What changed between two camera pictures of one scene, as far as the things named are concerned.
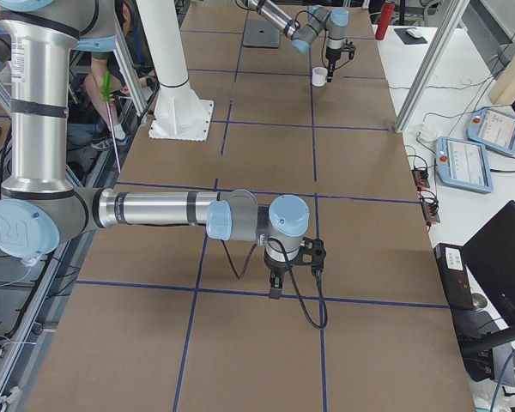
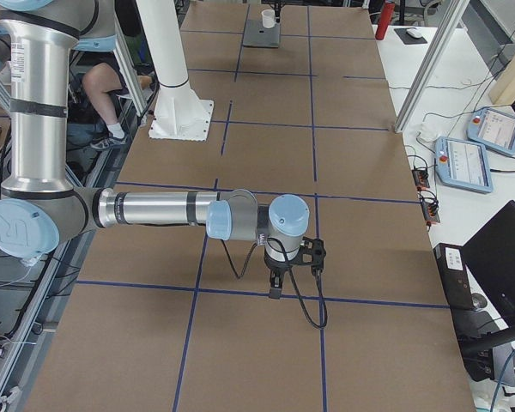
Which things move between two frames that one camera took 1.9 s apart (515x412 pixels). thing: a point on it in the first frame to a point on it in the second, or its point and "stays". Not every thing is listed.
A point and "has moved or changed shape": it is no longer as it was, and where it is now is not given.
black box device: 452,264 stays
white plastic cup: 319,76 has moved or changed shape
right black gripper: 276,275 stays
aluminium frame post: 445,32 stays
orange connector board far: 421,178 stays
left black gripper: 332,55 to 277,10
